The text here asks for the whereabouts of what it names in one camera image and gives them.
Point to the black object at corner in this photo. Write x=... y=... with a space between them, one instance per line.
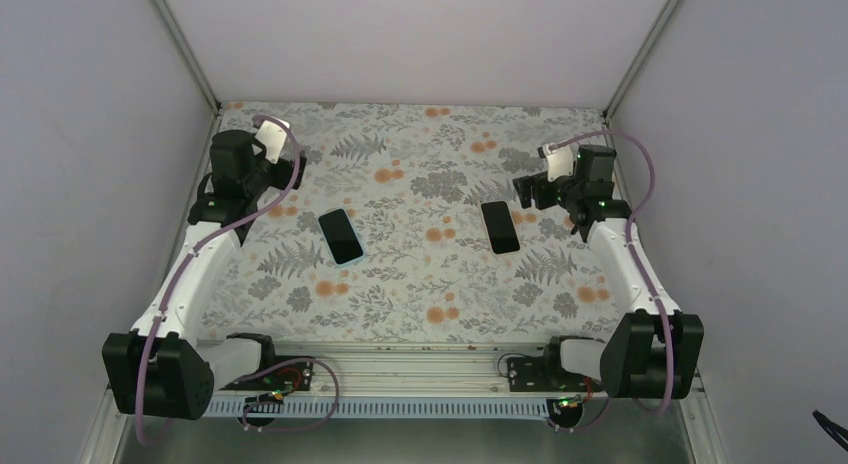
x=835 y=431

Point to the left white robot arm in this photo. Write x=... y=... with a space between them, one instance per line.
x=156 y=368

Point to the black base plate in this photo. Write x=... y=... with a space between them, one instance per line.
x=285 y=379
x=526 y=374

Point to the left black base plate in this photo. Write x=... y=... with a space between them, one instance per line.
x=285 y=379

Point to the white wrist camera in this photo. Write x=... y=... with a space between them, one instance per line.
x=559 y=159
x=272 y=135

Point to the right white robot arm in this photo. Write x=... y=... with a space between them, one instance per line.
x=654 y=349

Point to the black smartphone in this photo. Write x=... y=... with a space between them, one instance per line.
x=500 y=228

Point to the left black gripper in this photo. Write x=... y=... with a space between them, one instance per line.
x=283 y=179

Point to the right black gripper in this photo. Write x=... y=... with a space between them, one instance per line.
x=525 y=191

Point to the black phone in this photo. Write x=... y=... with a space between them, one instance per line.
x=341 y=238

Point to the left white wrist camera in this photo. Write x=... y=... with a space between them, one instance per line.
x=272 y=135

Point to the aluminium rail frame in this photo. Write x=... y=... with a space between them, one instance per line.
x=424 y=404

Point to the floral patterned table mat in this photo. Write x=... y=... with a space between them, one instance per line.
x=412 y=179

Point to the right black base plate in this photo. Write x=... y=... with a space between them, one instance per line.
x=526 y=374

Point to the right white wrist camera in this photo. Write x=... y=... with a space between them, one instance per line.
x=559 y=159

